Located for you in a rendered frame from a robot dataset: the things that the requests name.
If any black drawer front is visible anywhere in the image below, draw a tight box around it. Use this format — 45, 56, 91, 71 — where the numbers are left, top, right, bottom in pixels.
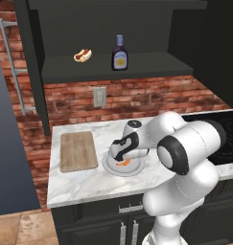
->
51, 193, 147, 226

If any wooden cutting board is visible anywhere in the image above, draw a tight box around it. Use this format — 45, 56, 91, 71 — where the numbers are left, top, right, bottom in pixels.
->
59, 130, 100, 173

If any white round plate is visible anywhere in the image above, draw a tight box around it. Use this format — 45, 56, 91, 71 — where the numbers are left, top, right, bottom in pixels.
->
102, 149, 147, 178

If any black cabinet door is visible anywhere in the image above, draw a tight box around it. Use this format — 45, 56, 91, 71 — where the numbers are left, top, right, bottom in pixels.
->
13, 0, 52, 137

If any black open wall cabinet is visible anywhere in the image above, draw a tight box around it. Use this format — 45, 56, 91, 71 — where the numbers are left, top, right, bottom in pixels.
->
27, 0, 208, 85

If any orange shrimp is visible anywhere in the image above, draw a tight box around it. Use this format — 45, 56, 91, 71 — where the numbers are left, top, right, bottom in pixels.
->
116, 159, 131, 167

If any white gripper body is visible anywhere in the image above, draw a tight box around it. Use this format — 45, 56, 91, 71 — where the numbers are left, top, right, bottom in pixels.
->
126, 147, 151, 161

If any silver drawer handle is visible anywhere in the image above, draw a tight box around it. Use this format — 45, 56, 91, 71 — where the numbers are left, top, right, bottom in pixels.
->
118, 203, 145, 214

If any dark condiment bottle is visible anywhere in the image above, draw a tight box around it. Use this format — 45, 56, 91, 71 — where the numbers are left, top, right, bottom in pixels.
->
111, 33, 129, 72

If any black hob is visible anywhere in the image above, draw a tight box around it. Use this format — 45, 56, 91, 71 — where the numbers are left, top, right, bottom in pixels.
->
180, 109, 233, 167

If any grey long door handle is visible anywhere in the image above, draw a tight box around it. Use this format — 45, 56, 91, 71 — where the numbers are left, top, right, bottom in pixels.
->
0, 17, 36, 117

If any grey wall outlet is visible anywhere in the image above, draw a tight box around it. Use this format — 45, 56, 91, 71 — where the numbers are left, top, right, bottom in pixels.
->
92, 86, 107, 108

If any black base cupboard door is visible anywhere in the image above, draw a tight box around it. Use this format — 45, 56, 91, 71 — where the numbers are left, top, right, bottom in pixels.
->
127, 212, 158, 245
54, 214, 129, 245

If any black oven front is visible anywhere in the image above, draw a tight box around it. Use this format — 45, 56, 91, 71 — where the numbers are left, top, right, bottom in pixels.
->
180, 177, 233, 245

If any grey fridge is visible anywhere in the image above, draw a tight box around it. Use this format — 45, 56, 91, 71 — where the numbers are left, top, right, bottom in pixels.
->
0, 40, 42, 217

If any silver cupboard door handle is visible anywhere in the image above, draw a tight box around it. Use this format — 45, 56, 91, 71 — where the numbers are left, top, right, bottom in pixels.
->
119, 222, 128, 245
130, 219, 140, 245

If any hot dog in bun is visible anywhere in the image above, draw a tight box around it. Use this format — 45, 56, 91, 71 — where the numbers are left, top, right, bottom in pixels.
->
73, 48, 93, 64

